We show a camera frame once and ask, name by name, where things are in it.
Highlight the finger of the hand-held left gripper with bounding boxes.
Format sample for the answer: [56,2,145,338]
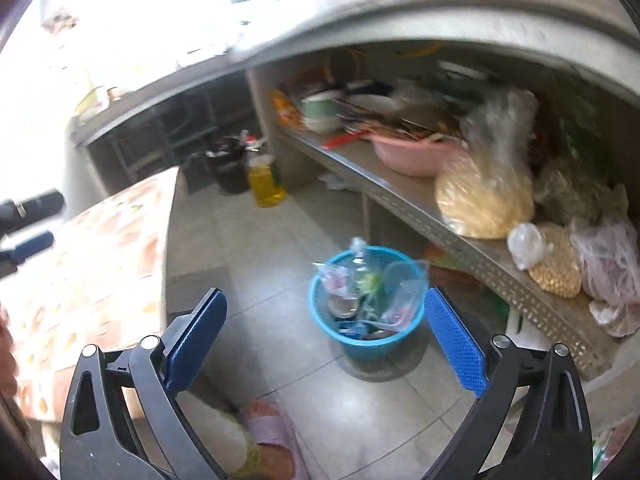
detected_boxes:
[0,231,55,277]
[0,189,66,235]

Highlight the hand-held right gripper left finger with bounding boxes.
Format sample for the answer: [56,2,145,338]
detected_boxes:
[59,287,230,480]

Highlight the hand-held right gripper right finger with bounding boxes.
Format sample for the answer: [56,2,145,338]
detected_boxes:
[422,286,596,480]

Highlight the blue plastic basket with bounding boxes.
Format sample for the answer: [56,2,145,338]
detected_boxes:
[307,246,431,361]

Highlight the person's left forearm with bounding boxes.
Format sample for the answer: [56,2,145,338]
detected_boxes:
[0,305,21,401]

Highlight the metal edged shelf board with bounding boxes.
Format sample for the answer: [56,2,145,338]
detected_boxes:
[280,127,621,381]

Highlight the person's leg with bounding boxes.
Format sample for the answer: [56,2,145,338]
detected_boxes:
[185,387,296,480]

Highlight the pink slipper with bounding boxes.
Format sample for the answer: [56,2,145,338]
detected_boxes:
[245,397,306,480]

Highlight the small clear knotted bag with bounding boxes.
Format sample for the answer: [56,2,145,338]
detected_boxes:
[506,222,546,271]

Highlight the bag of peanuts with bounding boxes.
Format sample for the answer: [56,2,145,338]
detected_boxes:
[527,222,583,298]

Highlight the bag of yellow grains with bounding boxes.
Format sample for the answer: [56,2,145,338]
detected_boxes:
[434,90,538,240]

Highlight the pale plastic bag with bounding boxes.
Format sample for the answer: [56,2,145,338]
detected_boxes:
[589,300,640,338]

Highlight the cooking oil bottle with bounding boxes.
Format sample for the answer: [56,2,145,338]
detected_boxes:
[248,155,286,208]

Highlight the black bucket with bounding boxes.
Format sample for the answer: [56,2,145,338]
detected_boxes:
[205,135,261,196]

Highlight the pinkish plastic bag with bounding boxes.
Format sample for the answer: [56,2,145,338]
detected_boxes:
[570,220,640,306]

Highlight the pink plastic basin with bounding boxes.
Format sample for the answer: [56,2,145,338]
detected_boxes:
[370,132,463,177]

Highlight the bag of green vegetables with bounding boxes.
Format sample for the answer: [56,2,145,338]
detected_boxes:
[532,157,628,226]

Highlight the white cloth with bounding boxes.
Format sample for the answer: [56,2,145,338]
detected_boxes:
[317,172,361,193]

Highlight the white bowl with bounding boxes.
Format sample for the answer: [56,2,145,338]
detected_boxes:
[302,116,341,135]

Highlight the orange snack packet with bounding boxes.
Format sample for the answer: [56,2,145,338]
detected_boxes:
[270,89,303,128]

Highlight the white plates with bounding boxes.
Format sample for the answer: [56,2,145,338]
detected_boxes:
[345,92,398,116]

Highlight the green bowl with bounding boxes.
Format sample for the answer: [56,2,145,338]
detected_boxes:
[300,95,343,121]

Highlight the concrete kitchen counter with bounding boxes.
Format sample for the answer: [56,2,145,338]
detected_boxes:
[65,0,640,161]

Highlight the red handle utensil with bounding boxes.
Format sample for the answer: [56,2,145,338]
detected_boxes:
[321,127,373,150]

